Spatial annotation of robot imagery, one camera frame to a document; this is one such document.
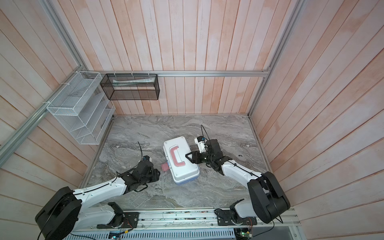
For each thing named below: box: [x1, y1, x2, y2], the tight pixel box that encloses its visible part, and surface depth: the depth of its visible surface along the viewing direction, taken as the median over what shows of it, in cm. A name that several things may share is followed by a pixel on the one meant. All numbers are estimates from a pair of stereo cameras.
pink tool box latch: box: [161, 162, 170, 172], surface depth 89 cm
